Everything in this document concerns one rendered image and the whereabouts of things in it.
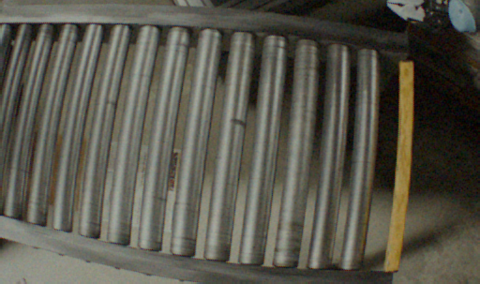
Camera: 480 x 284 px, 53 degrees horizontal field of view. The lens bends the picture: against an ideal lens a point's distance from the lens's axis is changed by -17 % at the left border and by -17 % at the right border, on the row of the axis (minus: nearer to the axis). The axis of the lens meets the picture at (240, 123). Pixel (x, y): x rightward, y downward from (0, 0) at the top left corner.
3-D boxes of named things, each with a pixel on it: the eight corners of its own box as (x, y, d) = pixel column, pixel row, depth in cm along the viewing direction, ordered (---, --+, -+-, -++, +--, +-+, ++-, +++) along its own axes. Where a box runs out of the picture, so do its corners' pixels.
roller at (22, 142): (61, 27, 119) (55, 19, 114) (25, 226, 107) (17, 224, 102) (44, 27, 119) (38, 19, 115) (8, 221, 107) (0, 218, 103)
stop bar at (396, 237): (412, 64, 109) (414, 61, 107) (397, 272, 98) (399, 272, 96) (398, 62, 109) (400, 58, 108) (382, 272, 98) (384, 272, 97)
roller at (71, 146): (110, 28, 118) (105, 19, 114) (75, 239, 107) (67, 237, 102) (90, 27, 119) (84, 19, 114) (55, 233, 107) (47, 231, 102)
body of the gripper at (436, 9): (427, -16, 110) (471, -5, 110) (419, 0, 119) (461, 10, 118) (430, 13, 108) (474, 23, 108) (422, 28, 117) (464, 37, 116)
